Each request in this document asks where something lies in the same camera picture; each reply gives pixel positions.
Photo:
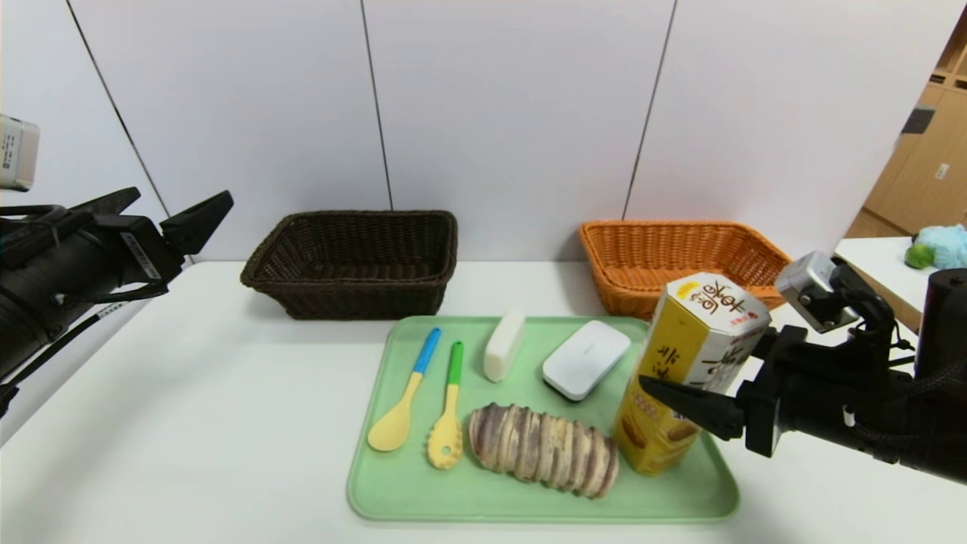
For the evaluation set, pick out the small white rectangular block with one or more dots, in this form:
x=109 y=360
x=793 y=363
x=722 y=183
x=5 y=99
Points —
x=502 y=347

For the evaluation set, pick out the striped brown bread loaf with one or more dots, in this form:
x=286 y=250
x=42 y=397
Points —
x=540 y=449

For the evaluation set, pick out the dark grey cabinet plate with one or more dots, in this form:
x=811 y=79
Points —
x=916 y=122

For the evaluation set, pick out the white whiteboard eraser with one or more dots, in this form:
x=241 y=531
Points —
x=585 y=355

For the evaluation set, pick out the orange wicker basket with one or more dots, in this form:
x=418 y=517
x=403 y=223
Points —
x=642 y=264

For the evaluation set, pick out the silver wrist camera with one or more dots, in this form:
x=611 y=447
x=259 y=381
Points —
x=15 y=151
x=808 y=283

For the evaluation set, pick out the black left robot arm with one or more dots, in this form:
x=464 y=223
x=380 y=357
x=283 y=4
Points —
x=38 y=287

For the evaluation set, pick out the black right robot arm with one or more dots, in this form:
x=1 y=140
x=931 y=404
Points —
x=906 y=423

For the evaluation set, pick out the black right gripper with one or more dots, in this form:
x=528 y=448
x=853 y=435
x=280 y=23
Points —
x=760 y=418

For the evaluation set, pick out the light blue plush toy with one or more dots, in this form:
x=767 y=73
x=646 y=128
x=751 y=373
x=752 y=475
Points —
x=948 y=248

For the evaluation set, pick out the light green plastic tray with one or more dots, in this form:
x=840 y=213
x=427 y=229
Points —
x=529 y=499

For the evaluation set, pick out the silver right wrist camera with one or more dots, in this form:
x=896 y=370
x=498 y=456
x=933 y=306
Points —
x=808 y=283

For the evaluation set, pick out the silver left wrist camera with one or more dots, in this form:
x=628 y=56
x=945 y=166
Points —
x=15 y=151

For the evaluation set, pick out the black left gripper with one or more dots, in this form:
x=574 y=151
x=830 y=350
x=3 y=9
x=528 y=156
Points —
x=145 y=253

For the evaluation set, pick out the yellow hexagonal snack box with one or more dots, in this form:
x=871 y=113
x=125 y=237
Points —
x=695 y=332

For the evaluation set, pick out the white side table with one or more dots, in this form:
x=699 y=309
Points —
x=884 y=261

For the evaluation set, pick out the dark brown wicker basket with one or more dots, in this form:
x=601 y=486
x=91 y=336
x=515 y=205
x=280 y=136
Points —
x=355 y=298

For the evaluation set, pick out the small green ball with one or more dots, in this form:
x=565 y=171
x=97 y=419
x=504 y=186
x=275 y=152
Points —
x=918 y=258

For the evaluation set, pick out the light wooden cabinet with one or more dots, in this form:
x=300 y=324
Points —
x=929 y=151

